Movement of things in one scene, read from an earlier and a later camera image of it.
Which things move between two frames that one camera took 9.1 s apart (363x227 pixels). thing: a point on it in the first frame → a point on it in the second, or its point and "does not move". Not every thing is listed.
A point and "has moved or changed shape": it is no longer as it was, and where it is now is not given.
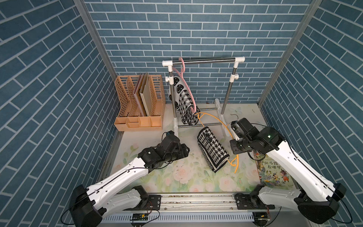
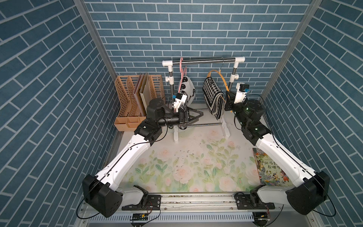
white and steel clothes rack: x=170 y=78 does not move
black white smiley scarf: x=185 y=102 has moved or changed shape
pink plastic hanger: x=181 y=74 has moved or changed shape
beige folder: x=146 y=95 does not move
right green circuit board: x=260 y=215 does not move
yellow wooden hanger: x=199 y=114 → x=220 y=72
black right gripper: x=234 y=150 → x=229 y=105
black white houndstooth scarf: x=214 y=152 → x=214 y=98
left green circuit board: x=139 y=217 does not move
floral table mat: x=212 y=167 does not move
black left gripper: x=182 y=151 → x=182 y=121
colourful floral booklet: x=270 y=175 does not move
